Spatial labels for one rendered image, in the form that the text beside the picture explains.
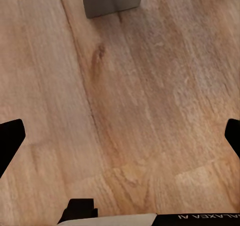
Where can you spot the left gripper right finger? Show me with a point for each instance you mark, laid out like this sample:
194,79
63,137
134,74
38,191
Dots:
232,134

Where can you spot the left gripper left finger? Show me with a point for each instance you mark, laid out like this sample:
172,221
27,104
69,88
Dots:
12,134

